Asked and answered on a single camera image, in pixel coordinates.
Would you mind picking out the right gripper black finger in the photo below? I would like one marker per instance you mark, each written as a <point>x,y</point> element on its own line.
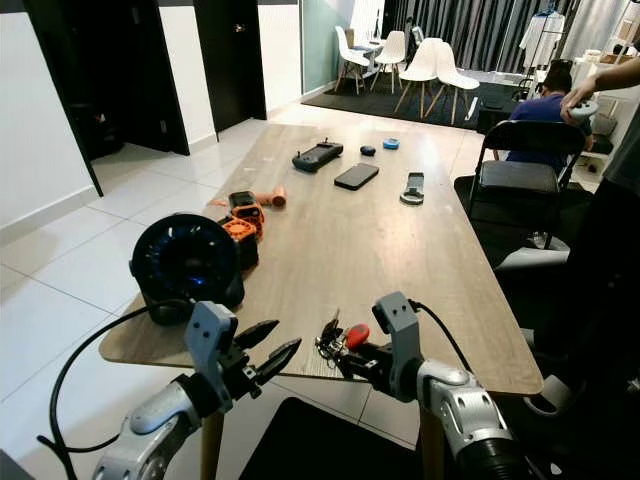
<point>352,370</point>
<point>356,351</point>

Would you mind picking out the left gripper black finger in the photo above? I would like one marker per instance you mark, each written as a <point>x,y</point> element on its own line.
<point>277,361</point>
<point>257,334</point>

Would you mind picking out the key bunch with red tag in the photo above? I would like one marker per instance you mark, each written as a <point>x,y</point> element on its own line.
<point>356,335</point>

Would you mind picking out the white handheld VR controller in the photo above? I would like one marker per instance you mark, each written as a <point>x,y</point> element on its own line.
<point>586,111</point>

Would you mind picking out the black-clothed person right forearm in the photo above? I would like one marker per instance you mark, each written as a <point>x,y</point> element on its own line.
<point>620,75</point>

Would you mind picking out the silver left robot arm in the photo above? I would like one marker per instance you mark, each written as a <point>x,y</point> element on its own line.
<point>150,435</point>

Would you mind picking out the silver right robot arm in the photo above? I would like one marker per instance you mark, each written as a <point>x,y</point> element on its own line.
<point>470,410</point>

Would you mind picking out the black-clothed person right hand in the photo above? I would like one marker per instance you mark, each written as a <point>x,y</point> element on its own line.
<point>586,90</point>

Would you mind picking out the black floor mat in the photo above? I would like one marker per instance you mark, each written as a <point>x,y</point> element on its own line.
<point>325,450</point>

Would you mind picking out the black round fan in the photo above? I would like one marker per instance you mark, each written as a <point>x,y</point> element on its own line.
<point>185,262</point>

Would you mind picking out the orange black battery pack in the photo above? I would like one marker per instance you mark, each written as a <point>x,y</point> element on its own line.
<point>238,228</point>

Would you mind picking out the wooden table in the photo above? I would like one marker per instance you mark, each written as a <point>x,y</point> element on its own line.
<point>350,240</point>

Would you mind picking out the black smartphone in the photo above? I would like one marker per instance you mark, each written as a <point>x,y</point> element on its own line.
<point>357,176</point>

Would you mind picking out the grey chair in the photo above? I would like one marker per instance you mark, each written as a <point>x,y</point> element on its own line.
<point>532,259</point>

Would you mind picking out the black handheld remote controller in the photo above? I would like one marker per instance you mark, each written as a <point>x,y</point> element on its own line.
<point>318,157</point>

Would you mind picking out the small black puck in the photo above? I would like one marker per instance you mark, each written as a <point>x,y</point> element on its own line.
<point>368,150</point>

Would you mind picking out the small blue round case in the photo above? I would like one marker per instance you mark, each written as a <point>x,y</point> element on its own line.
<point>390,143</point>

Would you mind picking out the black folding chair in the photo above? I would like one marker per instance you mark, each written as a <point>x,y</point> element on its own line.
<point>525,177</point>

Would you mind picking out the dark floor rug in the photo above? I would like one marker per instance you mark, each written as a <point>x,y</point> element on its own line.
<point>330,105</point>

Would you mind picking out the person in black clothes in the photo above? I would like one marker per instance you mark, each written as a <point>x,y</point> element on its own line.
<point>610,270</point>

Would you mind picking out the black bag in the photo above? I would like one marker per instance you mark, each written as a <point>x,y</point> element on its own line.
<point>90,135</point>

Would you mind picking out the black door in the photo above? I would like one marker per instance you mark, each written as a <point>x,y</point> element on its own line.
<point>228,60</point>

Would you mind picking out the white plastic chair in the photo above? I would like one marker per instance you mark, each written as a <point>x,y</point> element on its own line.
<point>418,64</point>
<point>352,50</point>
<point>392,52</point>
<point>453,72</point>

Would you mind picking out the person in blue shirt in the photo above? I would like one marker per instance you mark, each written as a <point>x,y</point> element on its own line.
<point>540,108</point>

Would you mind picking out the white shelf unit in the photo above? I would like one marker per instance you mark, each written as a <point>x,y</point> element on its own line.
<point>605,150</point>

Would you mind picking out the grey striped curtain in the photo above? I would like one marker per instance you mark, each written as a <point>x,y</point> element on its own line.
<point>485,30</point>

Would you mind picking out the white hanging garment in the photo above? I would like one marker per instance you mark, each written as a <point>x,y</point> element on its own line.
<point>542,38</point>

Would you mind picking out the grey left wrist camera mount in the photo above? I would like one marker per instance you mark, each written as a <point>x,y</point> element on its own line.
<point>212,335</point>

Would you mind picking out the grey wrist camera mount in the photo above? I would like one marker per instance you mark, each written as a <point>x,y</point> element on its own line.
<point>395,320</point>
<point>212,335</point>

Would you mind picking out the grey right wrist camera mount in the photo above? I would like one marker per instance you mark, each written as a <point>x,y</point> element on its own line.
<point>395,320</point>

